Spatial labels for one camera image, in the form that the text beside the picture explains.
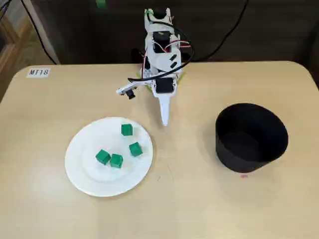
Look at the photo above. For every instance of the black pot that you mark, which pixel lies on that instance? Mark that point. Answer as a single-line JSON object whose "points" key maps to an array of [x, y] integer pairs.
{"points": [[249, 164]]}

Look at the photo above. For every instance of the wooden shelf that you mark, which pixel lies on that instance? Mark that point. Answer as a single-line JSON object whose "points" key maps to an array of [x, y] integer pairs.
{"points": [[15, 44]]}

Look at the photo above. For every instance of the white paper plate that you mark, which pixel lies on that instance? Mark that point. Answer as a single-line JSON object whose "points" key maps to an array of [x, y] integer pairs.
{"points": [[87, 174]]}

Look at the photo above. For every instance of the green block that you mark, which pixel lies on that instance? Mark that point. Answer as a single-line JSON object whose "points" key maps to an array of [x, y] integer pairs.
{"points": [[127, 130], [102, 157], [116, 161], [135, 150]]}

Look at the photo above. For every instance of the white MT18 label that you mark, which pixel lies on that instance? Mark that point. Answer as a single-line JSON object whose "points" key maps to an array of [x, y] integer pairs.
{"points": [[38, 72]]}

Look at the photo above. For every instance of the white metal frame leg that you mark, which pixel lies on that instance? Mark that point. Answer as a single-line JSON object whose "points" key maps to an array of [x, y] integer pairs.
{"points": [[52, 54]]}

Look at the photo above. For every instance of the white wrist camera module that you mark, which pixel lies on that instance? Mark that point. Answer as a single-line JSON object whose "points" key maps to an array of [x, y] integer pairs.
{"points": [[129, 94]]}

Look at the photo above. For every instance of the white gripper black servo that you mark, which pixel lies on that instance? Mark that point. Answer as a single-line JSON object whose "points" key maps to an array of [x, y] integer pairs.
{"points": [[164, 86]]}

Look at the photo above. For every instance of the small pink sticker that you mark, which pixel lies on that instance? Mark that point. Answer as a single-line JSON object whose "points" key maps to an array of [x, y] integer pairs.
{"points": [[244, 176]]}

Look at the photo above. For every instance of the green tape band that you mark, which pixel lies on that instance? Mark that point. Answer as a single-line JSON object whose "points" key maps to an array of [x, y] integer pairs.
{"points": [[149, 11]]}

